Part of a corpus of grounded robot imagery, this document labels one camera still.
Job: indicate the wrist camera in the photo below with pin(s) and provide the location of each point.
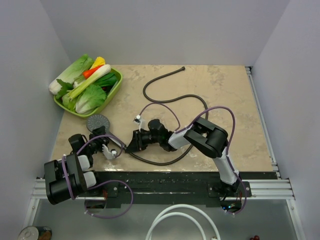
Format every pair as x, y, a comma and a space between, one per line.
109, 154
140, 122

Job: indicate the green lettuce toy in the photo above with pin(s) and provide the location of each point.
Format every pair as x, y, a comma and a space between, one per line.
88, 100

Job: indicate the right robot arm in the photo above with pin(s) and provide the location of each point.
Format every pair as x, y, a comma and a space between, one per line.
210, 139

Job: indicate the white leek toy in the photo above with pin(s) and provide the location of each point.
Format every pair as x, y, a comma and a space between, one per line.
100, 72

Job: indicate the red small object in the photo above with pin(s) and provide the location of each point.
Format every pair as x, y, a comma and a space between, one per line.
256, 237

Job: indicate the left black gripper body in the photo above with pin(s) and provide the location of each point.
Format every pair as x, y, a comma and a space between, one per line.
93, 146

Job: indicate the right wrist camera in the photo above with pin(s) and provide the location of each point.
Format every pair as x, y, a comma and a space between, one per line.
140, 122

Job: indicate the grey shower head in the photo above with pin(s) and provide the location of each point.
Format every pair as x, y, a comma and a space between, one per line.
97, 120

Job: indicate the dark green vegetable toy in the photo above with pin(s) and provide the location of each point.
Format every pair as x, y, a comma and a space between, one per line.
107, 80

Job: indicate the napa cabbage toy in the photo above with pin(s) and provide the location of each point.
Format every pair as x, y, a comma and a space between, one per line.
74, 70

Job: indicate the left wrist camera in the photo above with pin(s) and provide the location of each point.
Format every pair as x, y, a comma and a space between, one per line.
109, 154

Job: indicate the orange carrot toy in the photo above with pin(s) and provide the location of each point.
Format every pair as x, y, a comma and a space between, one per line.
89, 72

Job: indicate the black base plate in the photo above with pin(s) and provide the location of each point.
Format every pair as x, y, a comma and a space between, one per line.
117, 188

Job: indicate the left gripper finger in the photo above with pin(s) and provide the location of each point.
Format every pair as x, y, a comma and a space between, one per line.
104, 141
99, 131

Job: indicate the green plastic tray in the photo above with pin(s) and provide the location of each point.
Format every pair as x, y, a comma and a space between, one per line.
110, 91

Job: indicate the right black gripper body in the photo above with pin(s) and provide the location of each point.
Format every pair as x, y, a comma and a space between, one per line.
147, 138

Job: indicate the tin can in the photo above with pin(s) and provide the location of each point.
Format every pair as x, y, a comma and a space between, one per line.
35, 233

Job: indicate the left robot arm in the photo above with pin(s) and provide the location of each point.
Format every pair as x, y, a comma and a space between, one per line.
69, 177

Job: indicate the yellow pepper toy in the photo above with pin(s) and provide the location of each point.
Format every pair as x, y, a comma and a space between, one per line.
99, 61

